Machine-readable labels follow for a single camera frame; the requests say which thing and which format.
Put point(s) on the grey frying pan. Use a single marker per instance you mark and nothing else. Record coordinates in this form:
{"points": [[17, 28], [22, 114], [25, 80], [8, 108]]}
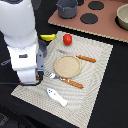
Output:
{"points": [[5, 62]]}

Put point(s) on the grey toy pot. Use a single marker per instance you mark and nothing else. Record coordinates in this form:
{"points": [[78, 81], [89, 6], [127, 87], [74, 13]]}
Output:
{"points": [[67, 9]]}

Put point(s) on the knife with orange handle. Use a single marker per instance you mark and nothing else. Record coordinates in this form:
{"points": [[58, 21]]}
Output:
{"points": [[78, 56]]}

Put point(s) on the yellow toy banana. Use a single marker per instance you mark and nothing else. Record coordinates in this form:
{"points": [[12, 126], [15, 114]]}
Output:
{"points": [[48, 37]]}

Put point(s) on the fork with orange handle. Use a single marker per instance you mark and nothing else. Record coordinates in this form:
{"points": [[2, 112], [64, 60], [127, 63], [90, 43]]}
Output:
{"points": [[54, 76]]}

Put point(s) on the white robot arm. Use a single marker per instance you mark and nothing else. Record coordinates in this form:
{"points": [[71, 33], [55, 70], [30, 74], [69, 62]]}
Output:
{"points": [[17, 23]]}

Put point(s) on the tan round plate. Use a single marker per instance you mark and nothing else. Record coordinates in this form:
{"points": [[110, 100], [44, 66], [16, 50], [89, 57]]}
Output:
{"points": [[67, 66]]}

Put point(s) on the red toy tomato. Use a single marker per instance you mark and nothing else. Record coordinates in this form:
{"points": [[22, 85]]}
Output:
{"points": [[67, 39]]}

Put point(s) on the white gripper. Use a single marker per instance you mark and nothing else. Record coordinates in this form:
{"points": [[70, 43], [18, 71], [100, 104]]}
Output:
{"points": [[28, 62]]}

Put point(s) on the white toy fish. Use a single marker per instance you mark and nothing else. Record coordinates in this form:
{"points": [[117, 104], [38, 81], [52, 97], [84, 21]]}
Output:
{"points": [[55, 96]]}

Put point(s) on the beige bowl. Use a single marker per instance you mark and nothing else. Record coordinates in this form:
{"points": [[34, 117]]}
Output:
{"points": [[122, 14]]}

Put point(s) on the beige woven placemat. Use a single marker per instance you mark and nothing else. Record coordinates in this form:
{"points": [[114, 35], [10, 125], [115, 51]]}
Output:
{"points": [[80, 101]]}

